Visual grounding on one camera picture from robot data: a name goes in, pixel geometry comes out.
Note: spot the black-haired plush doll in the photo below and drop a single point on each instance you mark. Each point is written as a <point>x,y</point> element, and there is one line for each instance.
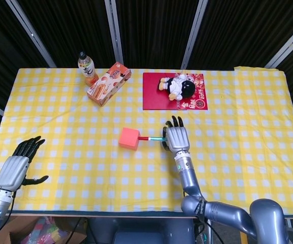
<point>178,87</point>

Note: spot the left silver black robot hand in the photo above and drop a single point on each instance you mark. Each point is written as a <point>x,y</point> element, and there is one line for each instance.
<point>11,172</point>

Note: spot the silver frame post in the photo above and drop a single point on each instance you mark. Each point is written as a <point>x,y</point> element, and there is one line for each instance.
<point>30,31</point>
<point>194,33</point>
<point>287,45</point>
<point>113,30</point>

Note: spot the orange snack box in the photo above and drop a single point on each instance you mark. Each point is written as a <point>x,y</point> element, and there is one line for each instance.
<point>109,84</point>

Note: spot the cardboard box with colourful blocks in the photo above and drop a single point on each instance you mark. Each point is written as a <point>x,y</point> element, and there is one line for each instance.
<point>42,230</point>

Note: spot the red green white marker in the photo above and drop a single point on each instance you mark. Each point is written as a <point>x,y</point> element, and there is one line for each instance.
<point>151,138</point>

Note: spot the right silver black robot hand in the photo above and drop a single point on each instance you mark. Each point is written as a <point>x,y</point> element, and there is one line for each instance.
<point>178,138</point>

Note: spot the yellow checkered tablecloth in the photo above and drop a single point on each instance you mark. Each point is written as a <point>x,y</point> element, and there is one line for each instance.
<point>141,162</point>

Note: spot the blue grey chair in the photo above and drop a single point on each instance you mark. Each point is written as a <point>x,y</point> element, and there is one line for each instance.
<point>151,232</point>

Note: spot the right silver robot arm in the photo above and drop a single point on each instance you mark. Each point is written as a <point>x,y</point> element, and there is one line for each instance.
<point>212,200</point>

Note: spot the orange drink bottle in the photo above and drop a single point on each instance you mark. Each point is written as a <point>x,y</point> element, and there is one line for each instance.
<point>86,69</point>

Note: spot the orange cube block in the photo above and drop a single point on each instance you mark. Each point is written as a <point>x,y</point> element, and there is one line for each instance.
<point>129,138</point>

